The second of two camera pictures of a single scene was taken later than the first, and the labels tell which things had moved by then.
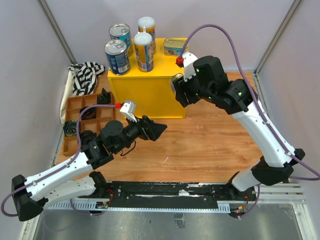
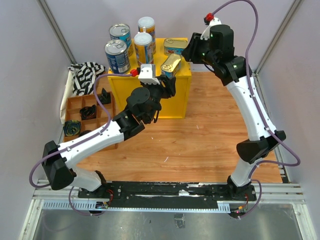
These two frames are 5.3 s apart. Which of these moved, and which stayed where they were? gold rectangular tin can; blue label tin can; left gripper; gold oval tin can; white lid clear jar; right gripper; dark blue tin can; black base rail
Moved: gold rectangular tin can; left gripper; right gripper
Stayed: white lid clear jar; blue label tin can; dark blue tin can; black base rail; gold oval tin can
